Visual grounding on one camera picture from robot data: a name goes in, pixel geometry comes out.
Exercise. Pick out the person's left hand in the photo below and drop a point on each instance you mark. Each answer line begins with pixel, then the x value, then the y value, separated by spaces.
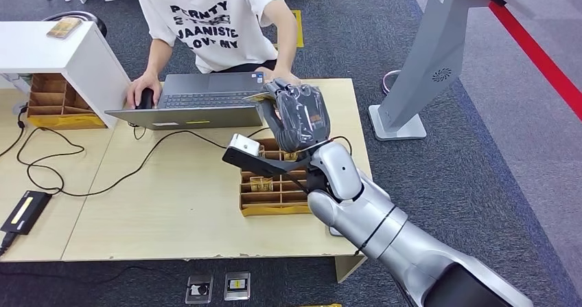
pixel 284 74

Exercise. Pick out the person's right hand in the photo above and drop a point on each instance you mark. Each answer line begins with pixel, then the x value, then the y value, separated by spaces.
pixel 144 82

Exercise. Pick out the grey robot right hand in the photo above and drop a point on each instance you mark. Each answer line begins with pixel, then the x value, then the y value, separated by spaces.
pixel 300 118

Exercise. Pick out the black computer mouse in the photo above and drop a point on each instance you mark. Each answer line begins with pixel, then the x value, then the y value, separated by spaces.
pixel 146 99

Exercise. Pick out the ID card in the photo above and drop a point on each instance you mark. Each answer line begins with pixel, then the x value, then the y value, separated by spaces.
pixel 257 97

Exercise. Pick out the person's left forearm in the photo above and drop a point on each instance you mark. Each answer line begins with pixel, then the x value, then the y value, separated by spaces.
pixel 284 36

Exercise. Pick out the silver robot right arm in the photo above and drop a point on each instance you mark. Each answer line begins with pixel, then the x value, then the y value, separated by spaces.
pixel 386 232

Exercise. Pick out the person's right forearm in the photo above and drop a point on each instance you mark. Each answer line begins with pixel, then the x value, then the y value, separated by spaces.
pixel 157 57

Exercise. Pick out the person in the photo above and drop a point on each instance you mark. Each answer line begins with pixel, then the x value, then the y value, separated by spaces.
pixel 213 27

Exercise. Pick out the wooden card organizer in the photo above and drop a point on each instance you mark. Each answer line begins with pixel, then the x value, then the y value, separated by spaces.
pixel 50 104
pixel 273 209

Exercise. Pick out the gold patterned card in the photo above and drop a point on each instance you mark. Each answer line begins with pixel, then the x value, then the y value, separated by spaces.
pixel 64 28

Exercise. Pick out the grey laptop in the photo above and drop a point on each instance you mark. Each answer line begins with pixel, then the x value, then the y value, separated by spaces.
pixel 204 96

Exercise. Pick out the white shelf box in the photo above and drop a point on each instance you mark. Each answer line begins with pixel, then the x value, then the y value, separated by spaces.
pixel 82 59

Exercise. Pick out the black round stool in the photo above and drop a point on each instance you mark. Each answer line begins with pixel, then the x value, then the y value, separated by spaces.
pixel 93 19

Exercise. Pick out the grey kiosk stand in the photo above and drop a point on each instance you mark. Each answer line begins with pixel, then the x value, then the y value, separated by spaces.
pixel 432 54

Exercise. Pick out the beige table leg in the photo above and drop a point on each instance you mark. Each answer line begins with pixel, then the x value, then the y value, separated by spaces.
pixel 348 266

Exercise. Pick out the black adapter yellow label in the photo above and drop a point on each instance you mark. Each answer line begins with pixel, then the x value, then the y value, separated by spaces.
pixel 26 211

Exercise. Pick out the floor socket with yellow label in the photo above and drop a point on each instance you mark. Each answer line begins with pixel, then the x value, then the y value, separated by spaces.
pixel 237 286

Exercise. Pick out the floor socket with white plug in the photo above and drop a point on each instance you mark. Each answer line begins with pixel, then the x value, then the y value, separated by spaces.
pixel 199 290

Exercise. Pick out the red barrier belt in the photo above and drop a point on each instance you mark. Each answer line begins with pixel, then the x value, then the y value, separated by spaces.
pixel 536 57

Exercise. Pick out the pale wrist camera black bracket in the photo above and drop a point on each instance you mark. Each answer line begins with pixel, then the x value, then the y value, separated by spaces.
pixel 248 152

